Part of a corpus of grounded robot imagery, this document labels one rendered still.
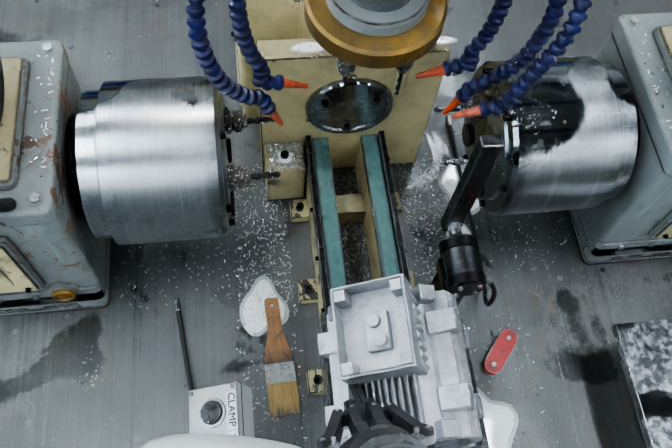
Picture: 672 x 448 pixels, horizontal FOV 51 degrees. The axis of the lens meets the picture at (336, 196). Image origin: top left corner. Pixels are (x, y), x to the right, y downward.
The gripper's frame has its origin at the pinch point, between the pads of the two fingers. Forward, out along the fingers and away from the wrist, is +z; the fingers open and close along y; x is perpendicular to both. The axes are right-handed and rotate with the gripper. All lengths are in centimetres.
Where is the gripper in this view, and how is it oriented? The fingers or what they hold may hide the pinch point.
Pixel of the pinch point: (358, 404)
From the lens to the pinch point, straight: 91.3
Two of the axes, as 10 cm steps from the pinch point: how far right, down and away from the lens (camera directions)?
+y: -9.9, 0.7, -1.1
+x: 0.7, 10.0, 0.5
